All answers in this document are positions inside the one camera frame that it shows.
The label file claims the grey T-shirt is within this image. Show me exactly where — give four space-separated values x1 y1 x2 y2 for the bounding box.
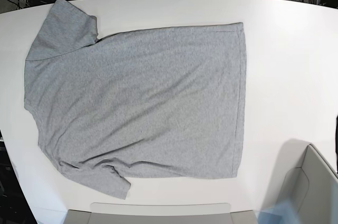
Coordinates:
24 0 247 199

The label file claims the black object right edge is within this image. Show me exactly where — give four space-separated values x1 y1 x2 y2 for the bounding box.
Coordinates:
335 116 338 170

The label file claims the grey bin at right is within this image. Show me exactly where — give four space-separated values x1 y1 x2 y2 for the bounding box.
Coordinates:
276 145 337 223

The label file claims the grey bin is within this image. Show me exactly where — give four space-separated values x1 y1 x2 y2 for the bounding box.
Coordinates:
276 145 337 223
64 203 258 223

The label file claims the grey bin at bottom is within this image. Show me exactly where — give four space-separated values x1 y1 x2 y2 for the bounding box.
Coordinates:
64 203 258 223

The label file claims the blue cloth in bin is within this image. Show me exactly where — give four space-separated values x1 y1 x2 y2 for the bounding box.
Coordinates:
257 200 299 224

